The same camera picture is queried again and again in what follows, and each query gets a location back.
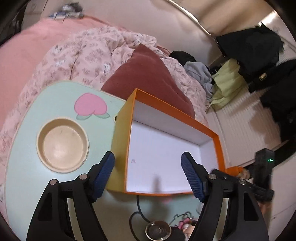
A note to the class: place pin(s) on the grey hoodie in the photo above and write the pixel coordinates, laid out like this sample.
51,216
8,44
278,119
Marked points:
198,73

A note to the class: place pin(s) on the blue grey clothes pile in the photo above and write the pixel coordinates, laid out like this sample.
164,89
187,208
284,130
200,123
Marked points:
67,12

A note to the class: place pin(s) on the white slatted panel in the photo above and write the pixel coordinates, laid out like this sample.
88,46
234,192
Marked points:
242,129

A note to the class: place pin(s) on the yellow-green garment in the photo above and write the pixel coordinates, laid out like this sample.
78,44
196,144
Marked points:
227,81

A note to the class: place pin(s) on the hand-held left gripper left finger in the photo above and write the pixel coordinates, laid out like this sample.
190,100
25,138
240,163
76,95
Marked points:
104,176

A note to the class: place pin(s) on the orange cardboard box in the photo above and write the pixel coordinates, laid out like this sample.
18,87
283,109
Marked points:
161,150

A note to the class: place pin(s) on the black clothing pile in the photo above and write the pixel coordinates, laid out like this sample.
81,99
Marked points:
182,56

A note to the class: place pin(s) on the pink floral blanket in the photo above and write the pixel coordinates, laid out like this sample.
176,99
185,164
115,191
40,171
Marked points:
81,58

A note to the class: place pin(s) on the small orange box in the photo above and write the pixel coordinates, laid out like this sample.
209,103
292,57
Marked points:
233,171

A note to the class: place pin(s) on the black hanging garment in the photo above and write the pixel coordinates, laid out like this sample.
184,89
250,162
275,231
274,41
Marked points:
259,53

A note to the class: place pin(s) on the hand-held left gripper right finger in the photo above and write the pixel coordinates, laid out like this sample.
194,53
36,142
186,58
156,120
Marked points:
193,178

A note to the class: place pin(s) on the small cartoon figurine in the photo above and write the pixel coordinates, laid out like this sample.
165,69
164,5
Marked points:
187,229

